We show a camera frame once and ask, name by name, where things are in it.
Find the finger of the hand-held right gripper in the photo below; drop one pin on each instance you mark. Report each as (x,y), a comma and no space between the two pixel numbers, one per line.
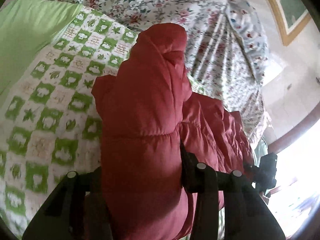
(252,171)

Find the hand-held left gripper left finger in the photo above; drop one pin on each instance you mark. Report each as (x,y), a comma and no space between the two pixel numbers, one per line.
(82,187)

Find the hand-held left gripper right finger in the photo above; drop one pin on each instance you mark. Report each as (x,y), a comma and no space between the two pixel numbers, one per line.
(190,170)

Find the red puffer jacket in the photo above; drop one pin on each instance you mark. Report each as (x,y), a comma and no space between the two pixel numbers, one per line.
(142,105)

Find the teal cloth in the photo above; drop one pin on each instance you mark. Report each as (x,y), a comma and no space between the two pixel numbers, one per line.
(261,148)

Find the green checked blanket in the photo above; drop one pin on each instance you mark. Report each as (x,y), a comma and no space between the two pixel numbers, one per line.
(50,105)

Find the white floral pillow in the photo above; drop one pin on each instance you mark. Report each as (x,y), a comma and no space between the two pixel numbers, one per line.
(247,30)

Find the plain green pillow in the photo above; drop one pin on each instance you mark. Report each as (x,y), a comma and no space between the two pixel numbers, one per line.
(30,30)

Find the wooden picture frame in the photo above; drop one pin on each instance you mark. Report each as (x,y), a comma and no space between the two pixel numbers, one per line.
(292,7)

